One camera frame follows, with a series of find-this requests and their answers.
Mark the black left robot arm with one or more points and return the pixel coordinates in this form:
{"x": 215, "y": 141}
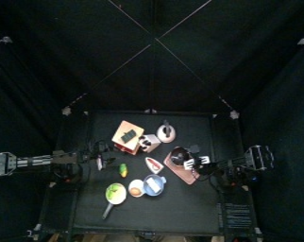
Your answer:
{"x": 36, "y": 160}

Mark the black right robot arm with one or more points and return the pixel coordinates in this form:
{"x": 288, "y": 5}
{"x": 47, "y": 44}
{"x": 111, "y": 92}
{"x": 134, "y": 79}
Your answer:
{"x": 242, "y": 164}

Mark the black toy grill plate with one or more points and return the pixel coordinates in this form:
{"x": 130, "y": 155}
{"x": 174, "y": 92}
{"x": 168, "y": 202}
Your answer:
{"x": 128, "y": 136}

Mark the dark round bowl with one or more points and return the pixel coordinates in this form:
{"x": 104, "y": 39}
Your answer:
{"x": 180, "y": 156}

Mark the yellow green toy corn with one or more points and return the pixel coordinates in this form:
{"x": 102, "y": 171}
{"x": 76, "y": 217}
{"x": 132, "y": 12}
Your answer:
{"x": 123, "y": 170}

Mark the white red toy iron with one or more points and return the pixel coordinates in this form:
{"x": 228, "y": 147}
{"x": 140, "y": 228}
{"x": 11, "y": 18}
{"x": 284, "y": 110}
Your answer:
{"x": 155, "y": 164}

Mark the wooden toy stove box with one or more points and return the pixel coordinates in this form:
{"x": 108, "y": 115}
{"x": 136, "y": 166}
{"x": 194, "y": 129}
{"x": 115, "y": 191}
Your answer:
{"x": 127, "y": 137}

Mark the green toy vegetable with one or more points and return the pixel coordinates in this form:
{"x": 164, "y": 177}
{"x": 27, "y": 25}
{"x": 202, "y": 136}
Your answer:
{"x": 112, "y": 191}

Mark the blue toy pot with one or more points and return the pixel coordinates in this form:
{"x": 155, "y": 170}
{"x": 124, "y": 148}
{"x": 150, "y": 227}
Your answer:
{"x": 154, "y": 185}

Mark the white toy toaster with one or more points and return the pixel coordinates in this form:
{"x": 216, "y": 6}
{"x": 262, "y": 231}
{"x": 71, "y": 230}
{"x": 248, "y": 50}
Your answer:
{"x": 150, "y": 142}

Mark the white toy block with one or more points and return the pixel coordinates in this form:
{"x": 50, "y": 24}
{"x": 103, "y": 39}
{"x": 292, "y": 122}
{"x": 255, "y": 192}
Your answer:
{"x": 154, "y": 186}

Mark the toy frying pan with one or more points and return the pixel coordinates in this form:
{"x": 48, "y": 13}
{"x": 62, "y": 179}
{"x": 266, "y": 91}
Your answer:
{"x": 115, "y": 197}

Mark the brown toy bread roll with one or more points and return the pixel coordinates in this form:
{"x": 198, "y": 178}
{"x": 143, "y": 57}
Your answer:
{"x": 135, "y": 191}

